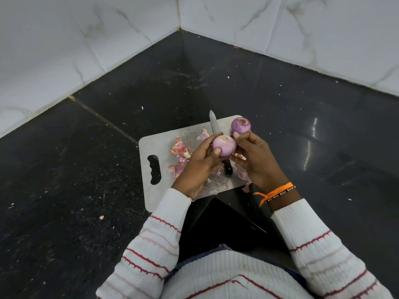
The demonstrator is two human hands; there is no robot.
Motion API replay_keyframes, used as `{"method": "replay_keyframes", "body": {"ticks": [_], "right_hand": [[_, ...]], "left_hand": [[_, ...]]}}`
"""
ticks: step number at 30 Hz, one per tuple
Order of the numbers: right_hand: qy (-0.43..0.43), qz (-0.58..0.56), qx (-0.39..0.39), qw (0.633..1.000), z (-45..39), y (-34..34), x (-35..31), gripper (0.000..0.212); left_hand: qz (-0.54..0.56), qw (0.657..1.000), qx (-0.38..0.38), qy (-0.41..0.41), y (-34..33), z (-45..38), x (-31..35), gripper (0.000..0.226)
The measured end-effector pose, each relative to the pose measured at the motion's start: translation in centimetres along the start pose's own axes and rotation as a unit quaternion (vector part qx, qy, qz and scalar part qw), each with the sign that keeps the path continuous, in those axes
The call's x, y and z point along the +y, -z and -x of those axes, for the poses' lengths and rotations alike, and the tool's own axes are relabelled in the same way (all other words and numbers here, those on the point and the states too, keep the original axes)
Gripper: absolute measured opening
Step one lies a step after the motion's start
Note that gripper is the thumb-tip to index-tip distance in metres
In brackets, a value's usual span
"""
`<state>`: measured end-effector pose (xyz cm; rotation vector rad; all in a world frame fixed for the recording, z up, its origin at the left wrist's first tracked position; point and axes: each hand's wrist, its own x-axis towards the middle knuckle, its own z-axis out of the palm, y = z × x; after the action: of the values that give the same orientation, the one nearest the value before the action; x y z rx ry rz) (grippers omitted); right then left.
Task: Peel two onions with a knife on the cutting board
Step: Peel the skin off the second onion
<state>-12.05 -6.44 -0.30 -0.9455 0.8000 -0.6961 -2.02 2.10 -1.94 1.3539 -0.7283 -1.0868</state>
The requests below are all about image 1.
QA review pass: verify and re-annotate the orange thread wristband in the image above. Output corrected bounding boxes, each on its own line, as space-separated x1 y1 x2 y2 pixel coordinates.
253 182 294 207

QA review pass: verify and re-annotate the person's right hand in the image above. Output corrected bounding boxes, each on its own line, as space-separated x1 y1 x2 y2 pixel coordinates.
229 131 292 196

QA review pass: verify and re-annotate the black handled kitchen knife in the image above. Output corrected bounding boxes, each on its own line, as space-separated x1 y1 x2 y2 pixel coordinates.
209 110 234 177

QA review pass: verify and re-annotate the purple onion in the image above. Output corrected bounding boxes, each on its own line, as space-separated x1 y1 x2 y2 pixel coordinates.
212 135 237 157
230 117 252 135

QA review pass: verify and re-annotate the white red striped sweater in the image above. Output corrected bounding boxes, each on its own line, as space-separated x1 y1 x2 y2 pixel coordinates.
160 249 312 299

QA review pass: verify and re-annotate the person's left hand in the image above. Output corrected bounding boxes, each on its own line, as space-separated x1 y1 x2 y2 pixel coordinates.
170 132 226 201

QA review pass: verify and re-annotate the person's left forearm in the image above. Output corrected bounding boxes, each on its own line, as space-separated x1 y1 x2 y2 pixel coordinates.
96 188 192 299

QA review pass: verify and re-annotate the person's right forearm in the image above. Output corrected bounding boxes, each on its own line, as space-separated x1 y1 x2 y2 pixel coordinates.
266 186 393 299

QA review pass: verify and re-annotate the steel cutting board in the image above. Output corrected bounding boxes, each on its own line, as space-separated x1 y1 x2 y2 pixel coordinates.
138 115 253 213

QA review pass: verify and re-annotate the beaded bracelet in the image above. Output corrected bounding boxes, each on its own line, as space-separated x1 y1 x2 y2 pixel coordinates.
267 186 297 202

